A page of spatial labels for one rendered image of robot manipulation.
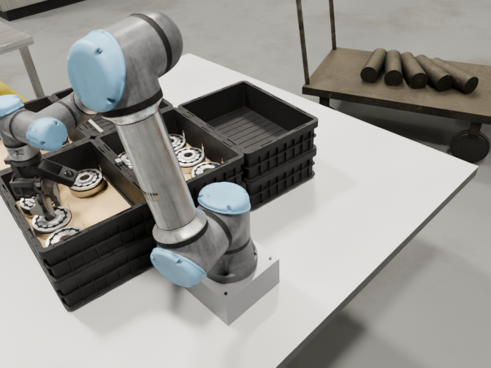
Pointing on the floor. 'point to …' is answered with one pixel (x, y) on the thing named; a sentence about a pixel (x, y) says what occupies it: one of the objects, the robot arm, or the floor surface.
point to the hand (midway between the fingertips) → (57, 213)
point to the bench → (158, 346)
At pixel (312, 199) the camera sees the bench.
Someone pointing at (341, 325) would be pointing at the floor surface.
